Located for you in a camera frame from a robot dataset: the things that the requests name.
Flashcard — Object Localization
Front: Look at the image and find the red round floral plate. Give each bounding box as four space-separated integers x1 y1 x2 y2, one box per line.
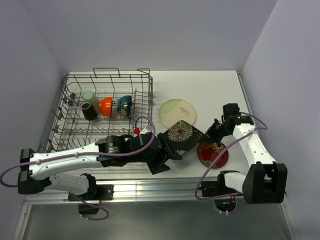
197 143 229 169

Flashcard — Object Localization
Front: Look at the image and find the black square floral plate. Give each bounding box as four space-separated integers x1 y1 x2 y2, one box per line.
163 120 204 156

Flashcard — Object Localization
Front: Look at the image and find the cream green round plate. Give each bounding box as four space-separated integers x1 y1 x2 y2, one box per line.
158 99 197 129

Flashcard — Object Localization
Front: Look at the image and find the dark blue beige bowl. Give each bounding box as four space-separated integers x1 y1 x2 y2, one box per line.
116 95 132 119

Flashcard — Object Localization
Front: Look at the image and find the orange bowl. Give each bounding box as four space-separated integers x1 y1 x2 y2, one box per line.
99 97 113 118

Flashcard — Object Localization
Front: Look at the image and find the dark brown cup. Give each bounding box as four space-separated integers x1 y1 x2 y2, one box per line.
81 102 98 121

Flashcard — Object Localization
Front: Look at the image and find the light green cup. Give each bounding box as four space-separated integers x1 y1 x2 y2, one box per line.
82 90 100 115

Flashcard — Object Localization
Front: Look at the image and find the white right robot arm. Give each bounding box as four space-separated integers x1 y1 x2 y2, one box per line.
194 103 288 204

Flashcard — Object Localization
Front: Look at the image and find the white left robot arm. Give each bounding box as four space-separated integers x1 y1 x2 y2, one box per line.
17 132 182 200

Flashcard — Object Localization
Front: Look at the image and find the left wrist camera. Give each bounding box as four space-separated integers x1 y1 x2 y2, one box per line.
133 125 153 137

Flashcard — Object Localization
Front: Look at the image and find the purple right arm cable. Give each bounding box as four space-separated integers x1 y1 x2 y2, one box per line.
194 111 268 215

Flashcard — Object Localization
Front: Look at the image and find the aluminium table rail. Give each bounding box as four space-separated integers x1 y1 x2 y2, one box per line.
22 159 287 206

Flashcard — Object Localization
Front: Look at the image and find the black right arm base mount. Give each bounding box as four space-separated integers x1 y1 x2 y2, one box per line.
198 180 238 197

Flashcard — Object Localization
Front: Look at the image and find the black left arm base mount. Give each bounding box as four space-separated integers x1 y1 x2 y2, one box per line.
67 184 114 202

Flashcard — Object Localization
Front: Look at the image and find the grey wire dish rack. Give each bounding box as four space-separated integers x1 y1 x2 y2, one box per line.
37 67 153 153

